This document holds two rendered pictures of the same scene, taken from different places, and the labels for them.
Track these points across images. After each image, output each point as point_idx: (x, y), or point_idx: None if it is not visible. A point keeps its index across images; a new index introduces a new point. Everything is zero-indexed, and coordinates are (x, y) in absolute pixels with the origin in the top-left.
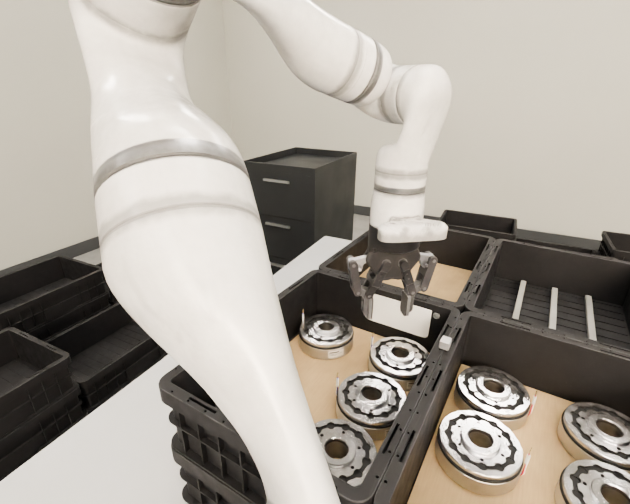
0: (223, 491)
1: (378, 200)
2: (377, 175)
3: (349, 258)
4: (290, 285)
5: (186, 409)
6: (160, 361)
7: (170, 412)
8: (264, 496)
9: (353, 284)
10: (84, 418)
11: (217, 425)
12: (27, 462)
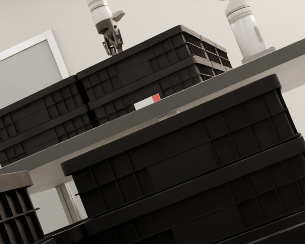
0: (202, 61)
1: (106, 7)
2: (101, 0)
3: (114, 29)
4: (97, 63)
5: (186, 28)
6: (124, 115)
7: (183, 42)
8: (200, 53)
9: (121, 38)
10: (184, 89)
11: (189, 29)
12: (219, 74)
